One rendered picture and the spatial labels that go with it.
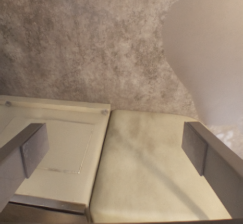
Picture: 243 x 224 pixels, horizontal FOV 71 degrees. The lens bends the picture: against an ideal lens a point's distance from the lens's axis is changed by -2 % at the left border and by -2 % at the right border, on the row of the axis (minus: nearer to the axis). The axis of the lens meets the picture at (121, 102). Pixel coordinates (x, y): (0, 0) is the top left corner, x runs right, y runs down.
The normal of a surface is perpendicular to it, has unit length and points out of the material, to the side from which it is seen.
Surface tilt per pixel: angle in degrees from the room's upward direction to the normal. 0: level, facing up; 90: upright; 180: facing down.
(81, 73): 0
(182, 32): 0
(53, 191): 90
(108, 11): 0
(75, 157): 90
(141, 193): 90
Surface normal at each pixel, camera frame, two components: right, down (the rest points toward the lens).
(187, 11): -0.11, 0.63
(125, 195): 0.01, -0.77
